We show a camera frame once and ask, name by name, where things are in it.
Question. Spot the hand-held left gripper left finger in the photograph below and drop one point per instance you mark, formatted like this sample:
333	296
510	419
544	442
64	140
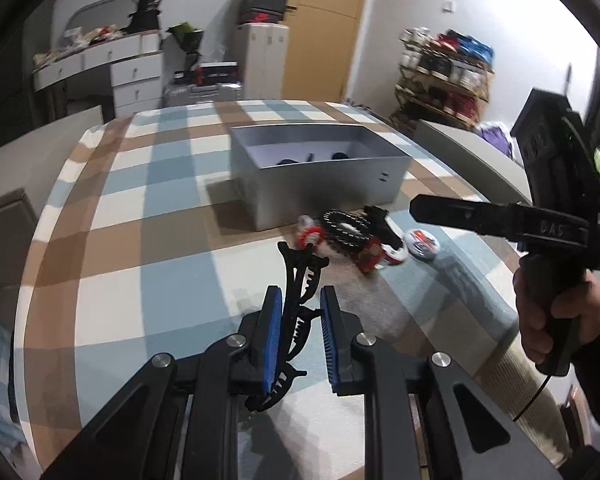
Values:
272	340

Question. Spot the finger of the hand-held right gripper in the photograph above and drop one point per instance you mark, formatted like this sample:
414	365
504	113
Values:
460	215

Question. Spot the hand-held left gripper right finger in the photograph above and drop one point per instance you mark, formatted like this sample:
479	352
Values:
330	340

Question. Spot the black hair claw clip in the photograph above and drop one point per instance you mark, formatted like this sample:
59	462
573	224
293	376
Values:
292	280

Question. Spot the red and clear hair clip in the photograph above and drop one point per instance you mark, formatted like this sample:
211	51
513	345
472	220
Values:
307	232

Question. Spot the silver cardboard box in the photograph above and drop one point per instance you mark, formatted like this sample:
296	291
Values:
320	190

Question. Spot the person's right hand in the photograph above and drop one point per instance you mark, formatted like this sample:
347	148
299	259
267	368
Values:
592	310

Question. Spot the white round tin red print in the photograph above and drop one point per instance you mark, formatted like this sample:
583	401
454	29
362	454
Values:
420	245

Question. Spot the purple bag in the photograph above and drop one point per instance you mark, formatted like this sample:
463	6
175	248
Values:
495	140

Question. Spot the light grey bed board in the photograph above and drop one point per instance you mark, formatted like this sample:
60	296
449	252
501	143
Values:
55	135
470	152

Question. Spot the dark long stick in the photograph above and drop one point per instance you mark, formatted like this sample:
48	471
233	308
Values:
569	80

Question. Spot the black round hair accessory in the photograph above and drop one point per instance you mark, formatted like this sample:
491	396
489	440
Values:
340	155

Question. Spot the rows of shoes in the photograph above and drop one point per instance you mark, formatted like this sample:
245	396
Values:
455	67

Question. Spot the wooden shoe rack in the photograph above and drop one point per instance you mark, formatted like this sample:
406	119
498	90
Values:
405	90

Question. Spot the black hair hoop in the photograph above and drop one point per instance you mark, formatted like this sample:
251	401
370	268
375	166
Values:
287	161

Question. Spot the wooden door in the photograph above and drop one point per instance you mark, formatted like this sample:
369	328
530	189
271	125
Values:
325	30

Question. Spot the white suitcase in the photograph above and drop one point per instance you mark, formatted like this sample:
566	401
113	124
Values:
262	60

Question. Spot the silver suitcase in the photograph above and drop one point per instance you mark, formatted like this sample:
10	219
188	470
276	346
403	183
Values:
205	94

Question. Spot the black box red print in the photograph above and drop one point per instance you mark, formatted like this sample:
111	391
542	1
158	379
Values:
219	74

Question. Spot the small black box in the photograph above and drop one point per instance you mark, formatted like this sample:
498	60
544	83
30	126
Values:
184	78

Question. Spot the grey nightstand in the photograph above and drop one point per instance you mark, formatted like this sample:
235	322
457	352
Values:
5	240

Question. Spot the stack of shoe boxes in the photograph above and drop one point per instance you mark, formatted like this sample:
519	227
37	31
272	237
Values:
262	2

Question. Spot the white desk with drawers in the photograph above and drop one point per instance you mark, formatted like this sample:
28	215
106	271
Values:
130	67

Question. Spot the dark wrapped flower bouquet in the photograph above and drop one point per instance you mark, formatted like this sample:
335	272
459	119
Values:
186	42

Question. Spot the black bag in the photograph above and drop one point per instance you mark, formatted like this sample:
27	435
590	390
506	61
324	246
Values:
147	12

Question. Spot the pile of small desk clutter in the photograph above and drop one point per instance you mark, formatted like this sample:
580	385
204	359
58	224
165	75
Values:
80	42

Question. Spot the white framed arched mirror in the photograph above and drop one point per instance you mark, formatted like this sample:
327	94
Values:
100	15

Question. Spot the white light switch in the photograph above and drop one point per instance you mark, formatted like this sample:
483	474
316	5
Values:
448	5

